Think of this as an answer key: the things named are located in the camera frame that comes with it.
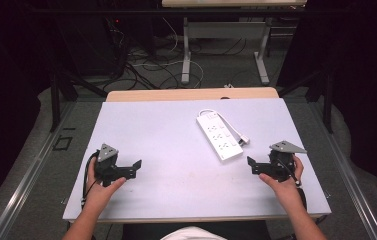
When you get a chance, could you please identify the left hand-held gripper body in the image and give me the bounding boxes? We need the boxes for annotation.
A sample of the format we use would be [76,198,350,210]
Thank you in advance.
[94,143,121,188]

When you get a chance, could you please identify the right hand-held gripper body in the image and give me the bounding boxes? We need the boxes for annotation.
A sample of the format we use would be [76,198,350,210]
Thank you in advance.
[269,140,308,183]

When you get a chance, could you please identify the person's right hand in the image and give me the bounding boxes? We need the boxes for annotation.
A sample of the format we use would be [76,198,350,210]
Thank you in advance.
[259,155,305,206]

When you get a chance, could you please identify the person's left hand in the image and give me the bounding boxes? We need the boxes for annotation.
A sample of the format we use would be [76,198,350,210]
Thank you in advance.
[85,159,127,209]

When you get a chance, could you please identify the white table cover board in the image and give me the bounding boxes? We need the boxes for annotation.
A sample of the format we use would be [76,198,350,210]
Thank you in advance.
[62,97,332,222]

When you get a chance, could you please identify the white power strip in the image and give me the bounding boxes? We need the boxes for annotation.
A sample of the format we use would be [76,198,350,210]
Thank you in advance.
[195,112,245,162]

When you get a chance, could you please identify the person's dark trousers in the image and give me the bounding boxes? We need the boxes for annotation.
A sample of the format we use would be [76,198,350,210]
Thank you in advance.
[121,220,272,240]

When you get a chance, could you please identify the black metal stand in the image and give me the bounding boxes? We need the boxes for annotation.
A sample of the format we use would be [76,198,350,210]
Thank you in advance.
[49,68,109,133]
[276,68,335,135]

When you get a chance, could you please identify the person's white shirt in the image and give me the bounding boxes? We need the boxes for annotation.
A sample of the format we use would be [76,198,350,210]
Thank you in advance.
[160,226,228,240]

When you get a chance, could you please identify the black equipment cabinet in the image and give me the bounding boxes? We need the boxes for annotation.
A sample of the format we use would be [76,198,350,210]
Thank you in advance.
[55,14,129,78]

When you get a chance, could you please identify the white-legged desk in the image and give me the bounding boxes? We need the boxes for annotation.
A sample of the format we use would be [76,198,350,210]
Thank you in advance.
[161,0,308,86]

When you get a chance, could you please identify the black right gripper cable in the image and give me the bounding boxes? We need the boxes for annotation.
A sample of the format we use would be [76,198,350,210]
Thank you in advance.
[276,159,308,209]

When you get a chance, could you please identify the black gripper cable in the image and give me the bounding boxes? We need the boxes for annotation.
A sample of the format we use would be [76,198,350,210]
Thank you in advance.
[276,159,308,209]
[81,150,101,209]

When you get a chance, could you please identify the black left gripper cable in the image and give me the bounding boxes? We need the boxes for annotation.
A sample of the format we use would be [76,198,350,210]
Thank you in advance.
[81,150,101,209]

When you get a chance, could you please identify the white power strip cable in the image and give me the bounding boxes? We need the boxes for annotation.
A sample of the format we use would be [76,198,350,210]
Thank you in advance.
[198,108,251,146]

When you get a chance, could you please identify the aluminium floor rail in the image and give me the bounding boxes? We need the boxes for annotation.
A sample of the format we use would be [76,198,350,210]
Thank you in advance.
[304,99,377,240]
[0,101,77,240]

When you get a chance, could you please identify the black floor cables bundle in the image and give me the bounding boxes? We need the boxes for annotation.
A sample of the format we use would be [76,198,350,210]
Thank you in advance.
[102,36,257,92]

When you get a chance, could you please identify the white floor cable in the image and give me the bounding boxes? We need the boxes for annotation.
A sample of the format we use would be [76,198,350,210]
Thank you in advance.
[132,16,205,89]

